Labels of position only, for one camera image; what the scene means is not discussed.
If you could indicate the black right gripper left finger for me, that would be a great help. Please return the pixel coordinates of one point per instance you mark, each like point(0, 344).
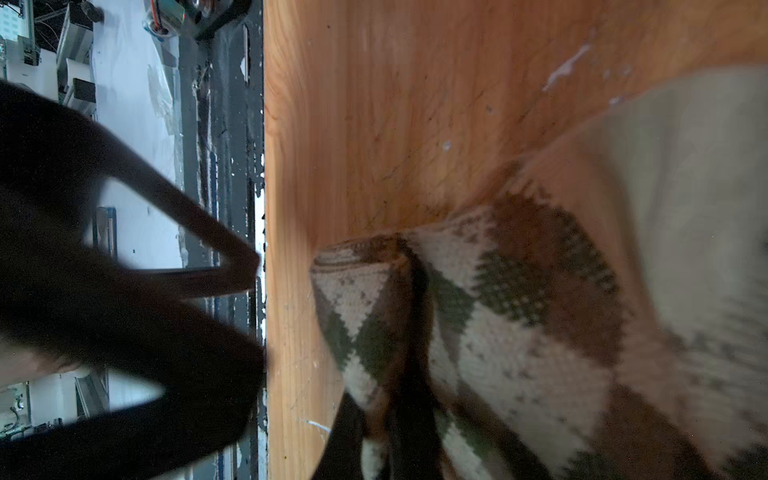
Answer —
point(341, 458)

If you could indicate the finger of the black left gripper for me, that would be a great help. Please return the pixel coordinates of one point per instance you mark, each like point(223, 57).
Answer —
point(63, 299)
point(58, 160)

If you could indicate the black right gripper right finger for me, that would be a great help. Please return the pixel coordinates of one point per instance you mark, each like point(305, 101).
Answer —
point(415, 445)

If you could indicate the olive argyle patterned sock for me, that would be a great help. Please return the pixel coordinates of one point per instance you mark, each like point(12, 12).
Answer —
point(596, 310)

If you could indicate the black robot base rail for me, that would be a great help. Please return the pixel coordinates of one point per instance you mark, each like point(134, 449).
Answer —
point(222, 141)

